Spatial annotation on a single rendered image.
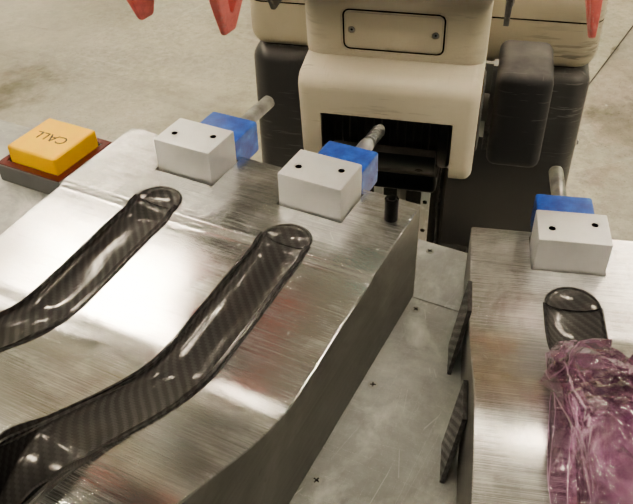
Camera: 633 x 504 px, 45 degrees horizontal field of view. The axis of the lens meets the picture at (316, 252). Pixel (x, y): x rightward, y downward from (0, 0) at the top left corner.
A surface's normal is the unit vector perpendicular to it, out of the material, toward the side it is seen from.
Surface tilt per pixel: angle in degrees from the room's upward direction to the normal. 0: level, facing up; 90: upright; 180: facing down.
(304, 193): 90
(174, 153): 90
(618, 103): 0
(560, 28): 90
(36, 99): 0
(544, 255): 90
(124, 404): 28
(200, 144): 0
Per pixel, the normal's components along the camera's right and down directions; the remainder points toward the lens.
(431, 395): -0.02, -0.77
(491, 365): 0.06, -0.98
